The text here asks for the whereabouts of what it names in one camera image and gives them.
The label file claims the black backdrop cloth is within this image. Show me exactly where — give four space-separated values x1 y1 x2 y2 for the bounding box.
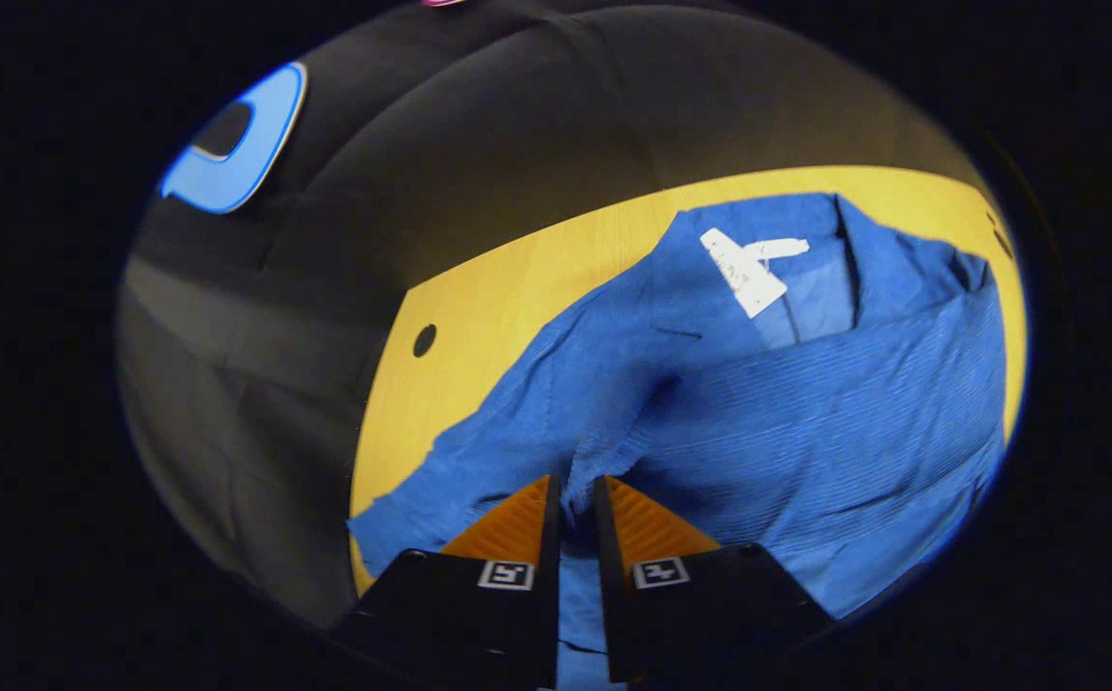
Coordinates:
117 0 998 630

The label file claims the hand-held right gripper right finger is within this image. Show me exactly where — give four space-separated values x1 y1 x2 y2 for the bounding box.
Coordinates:
592 474 835 684

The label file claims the blue shirt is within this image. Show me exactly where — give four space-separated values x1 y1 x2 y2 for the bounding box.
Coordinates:
346 192 1009 691

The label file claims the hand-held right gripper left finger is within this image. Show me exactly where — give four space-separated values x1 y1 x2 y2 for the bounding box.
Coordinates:
330 474 563 691

